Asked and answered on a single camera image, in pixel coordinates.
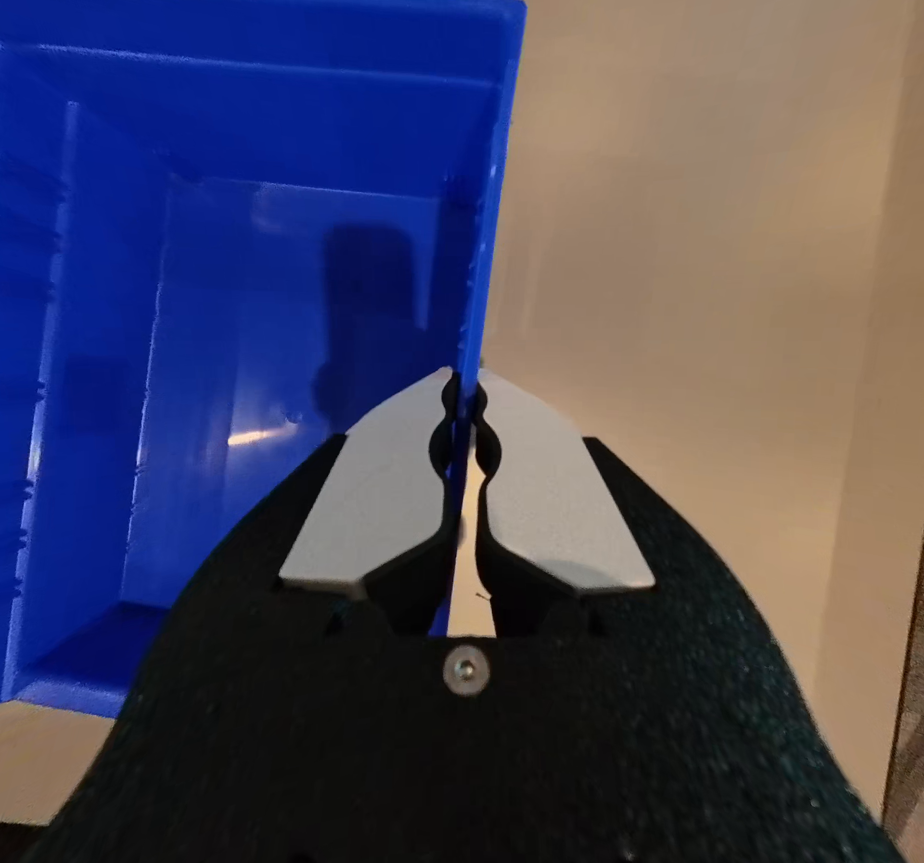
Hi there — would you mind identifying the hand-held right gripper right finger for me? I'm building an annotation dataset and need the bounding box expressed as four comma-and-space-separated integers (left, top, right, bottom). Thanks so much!
473, 368, 658, 636

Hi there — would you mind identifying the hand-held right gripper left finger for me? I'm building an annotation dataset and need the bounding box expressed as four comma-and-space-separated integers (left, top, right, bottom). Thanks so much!
278, 366, 463, 636

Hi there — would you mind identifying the blue plastic bin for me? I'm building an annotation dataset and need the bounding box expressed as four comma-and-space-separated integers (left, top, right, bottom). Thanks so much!
0, 0, 529, 720

